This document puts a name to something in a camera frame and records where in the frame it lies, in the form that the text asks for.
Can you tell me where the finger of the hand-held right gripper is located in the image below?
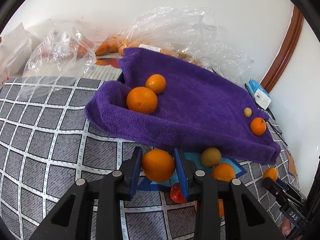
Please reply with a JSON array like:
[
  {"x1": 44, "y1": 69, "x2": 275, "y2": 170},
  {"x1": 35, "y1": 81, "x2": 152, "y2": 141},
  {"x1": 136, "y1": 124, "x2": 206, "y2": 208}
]
[
  {"x1": 262, "y1": 177, "x2": 288, "y2": 205},
  {"x1": 277, "y1": 180, "x2": 305, "y2": 202}
]

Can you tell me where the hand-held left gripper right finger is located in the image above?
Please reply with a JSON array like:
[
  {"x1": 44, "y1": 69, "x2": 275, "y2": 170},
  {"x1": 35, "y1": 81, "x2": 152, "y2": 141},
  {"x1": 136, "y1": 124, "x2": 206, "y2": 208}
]
[{"x1": 174, "y1": 147, "x2": 287, "y2": 240}]

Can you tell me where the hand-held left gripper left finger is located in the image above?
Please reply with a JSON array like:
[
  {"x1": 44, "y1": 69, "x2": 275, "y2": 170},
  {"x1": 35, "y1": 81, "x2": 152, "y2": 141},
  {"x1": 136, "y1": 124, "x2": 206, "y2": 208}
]
[{"x1": 29, "y1": 146, "x2": 143, "y2": 240}]

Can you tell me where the red cherry tomato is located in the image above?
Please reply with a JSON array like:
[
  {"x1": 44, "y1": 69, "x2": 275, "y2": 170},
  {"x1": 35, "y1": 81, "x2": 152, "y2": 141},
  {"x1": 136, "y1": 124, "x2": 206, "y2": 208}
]
[{"x1": 170, "y1": 182, "x2": 187, "y2": 204}]

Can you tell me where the small orange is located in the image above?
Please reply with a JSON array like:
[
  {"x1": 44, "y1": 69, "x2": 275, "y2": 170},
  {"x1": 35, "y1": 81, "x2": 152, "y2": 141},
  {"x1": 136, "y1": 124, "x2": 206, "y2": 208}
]
[
  {"x1": 262, "y1": 167, "x2": 279, "y2": 182},
  {"x1": 212, "y1": 163, "x2": 236, "y2": 182},
  {"x1": 250, "y1": 117, "x2": 267, "y2": 136},
  {"x1": 141, "y1": 149, "x2": 176, "y2": 182},
  {"x1": 145, "y1": 74, "x2": 167, "y2": 95},
  {"x1": 126, "y1": 87, "x2": 158, "y2": 114}
]

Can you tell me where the purple towel covered tray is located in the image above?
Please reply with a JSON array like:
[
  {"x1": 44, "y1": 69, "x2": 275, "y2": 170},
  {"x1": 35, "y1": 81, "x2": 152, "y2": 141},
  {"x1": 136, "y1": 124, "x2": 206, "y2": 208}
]
[{"x1": 84, "y1": 47, "x2": 282, "y2": 164}]

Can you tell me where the person's right hand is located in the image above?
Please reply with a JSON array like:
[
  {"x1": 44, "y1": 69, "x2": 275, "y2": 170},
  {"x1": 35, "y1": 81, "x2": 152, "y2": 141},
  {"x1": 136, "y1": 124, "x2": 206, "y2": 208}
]
[{"x1": 282, "y1": 217, "x2": 294, "y2": 236}]

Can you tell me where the grey checked tablecloth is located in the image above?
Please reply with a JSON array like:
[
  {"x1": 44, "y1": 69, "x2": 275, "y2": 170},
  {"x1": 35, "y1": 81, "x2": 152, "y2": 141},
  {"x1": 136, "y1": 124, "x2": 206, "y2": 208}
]
[{"x1": 0, "y1": 76, "x2": 300, "y2": 240}]

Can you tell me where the blue and white tissue pack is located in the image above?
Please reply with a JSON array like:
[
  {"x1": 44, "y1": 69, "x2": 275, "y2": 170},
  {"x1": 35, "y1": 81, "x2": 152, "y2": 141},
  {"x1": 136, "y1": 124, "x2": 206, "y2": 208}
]
[{"x1": 246, "y1": 78, "x2": 272, "y2": 110}]

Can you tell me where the heap of bagged oranges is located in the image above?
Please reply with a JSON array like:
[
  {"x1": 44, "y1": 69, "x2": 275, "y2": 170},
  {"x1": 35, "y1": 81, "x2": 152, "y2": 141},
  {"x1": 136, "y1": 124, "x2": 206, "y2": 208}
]
[{"x1": 95, "y1": 36, "x2": 130, "y2": 56}]

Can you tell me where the small clear plastic bag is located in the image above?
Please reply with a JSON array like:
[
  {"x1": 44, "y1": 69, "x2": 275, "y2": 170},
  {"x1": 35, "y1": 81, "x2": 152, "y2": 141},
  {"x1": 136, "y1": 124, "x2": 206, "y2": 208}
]
[{"x1": 21, "y1": 27, "x2": 97, "y2": 98}]

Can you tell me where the large clear plastic bag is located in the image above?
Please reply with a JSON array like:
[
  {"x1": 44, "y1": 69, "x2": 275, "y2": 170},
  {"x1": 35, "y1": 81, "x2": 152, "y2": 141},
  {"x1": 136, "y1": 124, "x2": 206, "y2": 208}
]
[{"x1": 95, "y1": 5, "x2": 254, "y2": 75}]

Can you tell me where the white plastic bag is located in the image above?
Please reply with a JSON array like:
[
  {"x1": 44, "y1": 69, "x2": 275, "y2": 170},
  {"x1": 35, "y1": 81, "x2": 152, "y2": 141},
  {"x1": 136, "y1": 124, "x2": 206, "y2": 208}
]
[{"x1": 0, "y1": 21, "x2": 42, "y2": 77}]

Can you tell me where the brown wooden door frame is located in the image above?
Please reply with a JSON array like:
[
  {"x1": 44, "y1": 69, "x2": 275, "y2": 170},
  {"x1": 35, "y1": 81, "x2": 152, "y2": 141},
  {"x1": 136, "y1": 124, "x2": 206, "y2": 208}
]
[{"x1": 260, "y1": 5, "x2": 304, "y2": 93}]

